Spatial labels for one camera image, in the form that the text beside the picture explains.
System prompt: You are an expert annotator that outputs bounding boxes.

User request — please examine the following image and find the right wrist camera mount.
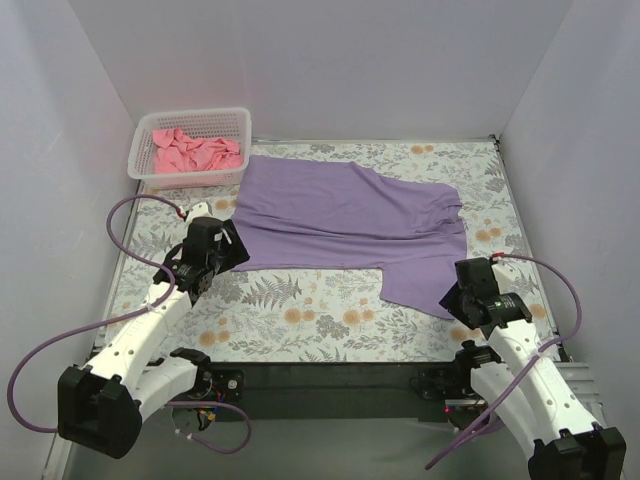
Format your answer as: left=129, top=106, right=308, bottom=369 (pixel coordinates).
left=490, top=256, right=519, bottom=294

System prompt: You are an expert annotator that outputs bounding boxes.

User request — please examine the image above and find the purple t shirt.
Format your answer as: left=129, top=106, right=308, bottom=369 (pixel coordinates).
left=232, top=156, right=467, bottom=319

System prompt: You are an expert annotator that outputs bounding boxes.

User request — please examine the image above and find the white plastic basket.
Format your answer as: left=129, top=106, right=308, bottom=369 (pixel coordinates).
left=127, top=107, right=252, bottom=189

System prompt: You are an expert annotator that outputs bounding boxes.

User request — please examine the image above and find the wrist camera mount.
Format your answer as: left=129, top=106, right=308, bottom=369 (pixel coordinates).
left=184, top=201, right=213, bottom=224
left=490, top=256, right=519, bottom=294

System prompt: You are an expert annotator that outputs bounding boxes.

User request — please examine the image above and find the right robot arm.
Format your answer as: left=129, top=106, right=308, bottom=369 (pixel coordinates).
left=428, top=253, right=626, bottom=479

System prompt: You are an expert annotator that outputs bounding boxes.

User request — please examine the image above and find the aluminium rail frame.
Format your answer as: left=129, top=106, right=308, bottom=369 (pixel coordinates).
left=62, top=363, right=609, bottom=416

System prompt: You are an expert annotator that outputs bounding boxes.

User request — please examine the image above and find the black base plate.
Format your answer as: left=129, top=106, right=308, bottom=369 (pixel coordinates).
left=176, top=362, right=486, bottom=422

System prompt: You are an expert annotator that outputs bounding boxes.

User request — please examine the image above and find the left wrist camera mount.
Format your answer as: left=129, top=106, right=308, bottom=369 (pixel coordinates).
left=184, top=201, right=213, bottom=224

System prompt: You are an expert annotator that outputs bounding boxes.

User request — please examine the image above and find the pink t shirt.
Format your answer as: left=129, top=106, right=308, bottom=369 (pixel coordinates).
left=152, top=128, right=244, bottom=174

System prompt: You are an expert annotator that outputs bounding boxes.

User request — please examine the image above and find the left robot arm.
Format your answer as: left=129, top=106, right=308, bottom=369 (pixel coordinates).
left=57, top=216, right=249, bottom=459

